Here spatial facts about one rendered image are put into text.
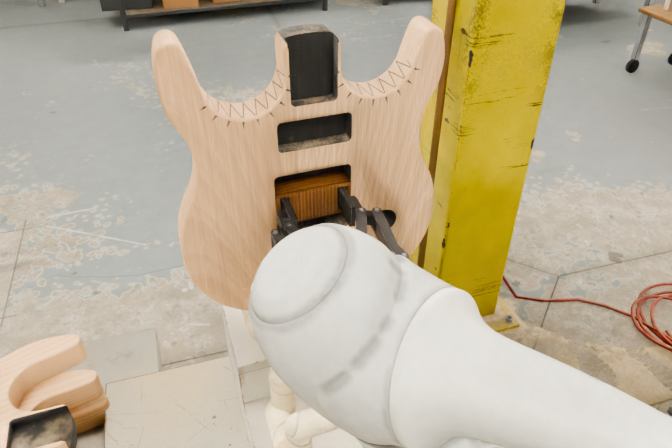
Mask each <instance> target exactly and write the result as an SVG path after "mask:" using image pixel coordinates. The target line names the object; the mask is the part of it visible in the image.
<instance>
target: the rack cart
mask: <svg viewBox="0 0 672 448"><path fill-rule="evenodd" d="M670 1H671V0H666V1H665V4H659V5H652V6H646V7H639V10H638V12H640V13H643V14H644V16H643V19H642V23H641V26H640V29H639V32H638V35H637V39H636V42H635V45H634V48H633V51H632V55H631V60H630V61H629V62H628V63H627V64H626V67H625V70H626V71H627V72H629V73H633V72H635V71H636V70H637V69H638V67H639V61H638V59H639V57H640V54H641V51H642V48H643V44H644V41H645V38H646V35H647V32H648V29H649V26H650V23H651V19H652V17H653V18H655V19H658V20H660V21H662V22H665V23H667V24H670V25H672V3H670Z"/></svg>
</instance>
